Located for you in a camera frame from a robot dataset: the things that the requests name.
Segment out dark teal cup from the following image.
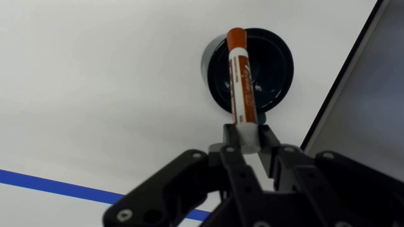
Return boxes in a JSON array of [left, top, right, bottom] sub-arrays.
[[201, 28, 294, 124]]

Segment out blue tape line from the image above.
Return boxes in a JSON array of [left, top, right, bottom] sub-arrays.
[[0, 168, 212, 222]]

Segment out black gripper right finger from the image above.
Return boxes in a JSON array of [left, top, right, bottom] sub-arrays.
[[259, 125, 404, 227]]

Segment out orange and white marker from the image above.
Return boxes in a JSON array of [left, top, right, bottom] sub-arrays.
[[226, 28, 258, 125]]

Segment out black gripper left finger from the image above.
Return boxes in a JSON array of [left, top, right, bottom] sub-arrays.
[[102, 125, 269, 227]]

